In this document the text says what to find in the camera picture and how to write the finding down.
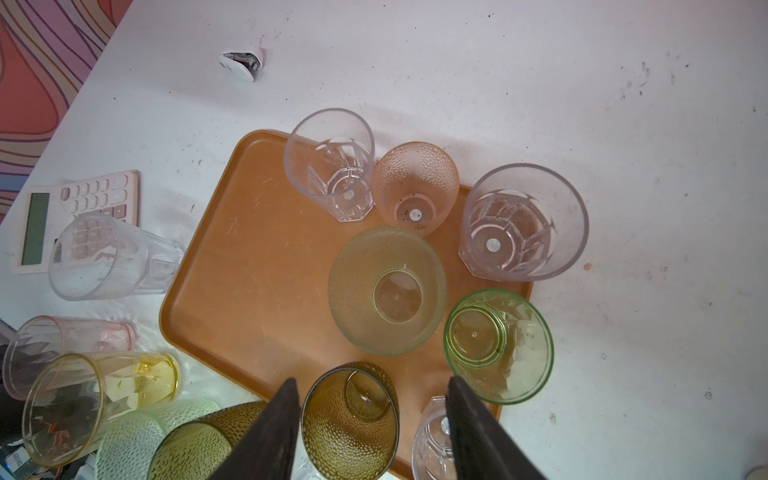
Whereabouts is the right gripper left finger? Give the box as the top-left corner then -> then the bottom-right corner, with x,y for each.
209,378 -> 300,479

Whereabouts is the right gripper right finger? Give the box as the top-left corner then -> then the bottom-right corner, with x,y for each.
446,376 -> 545,480

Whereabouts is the small clear glass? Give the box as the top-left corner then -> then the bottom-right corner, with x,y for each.
411,396 -> 457,480

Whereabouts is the dark olive glass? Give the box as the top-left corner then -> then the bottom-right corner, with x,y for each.
147,400 -> 268,479

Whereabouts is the light green ribbed glass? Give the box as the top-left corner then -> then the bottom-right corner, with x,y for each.
443,288 -> 555,405

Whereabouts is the frosted pale green tumbler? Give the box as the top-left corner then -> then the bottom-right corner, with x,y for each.
328,226 -> 448,356

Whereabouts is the clear ribbed glass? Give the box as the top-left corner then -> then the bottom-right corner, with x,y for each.
459,163 -> 590,282

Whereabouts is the frosted pink tumbler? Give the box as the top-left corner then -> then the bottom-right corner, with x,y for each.
372,141 -> 460,237

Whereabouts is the orange rectangular tray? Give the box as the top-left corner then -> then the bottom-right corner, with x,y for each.
158,129 -> 534,480

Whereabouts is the light green glass front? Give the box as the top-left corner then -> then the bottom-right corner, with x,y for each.
95,398 -> 220,480

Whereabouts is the yellow glass front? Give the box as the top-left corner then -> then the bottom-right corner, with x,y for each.
22,351 -> 181,469

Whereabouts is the pink glass front left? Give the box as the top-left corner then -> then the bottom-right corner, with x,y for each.
2,315 -> 136,401

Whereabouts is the pink white calculator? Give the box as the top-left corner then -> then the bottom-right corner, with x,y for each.
10,170 -> 140,274

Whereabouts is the small white stapler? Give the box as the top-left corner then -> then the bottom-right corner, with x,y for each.
219,47 -> 264,82

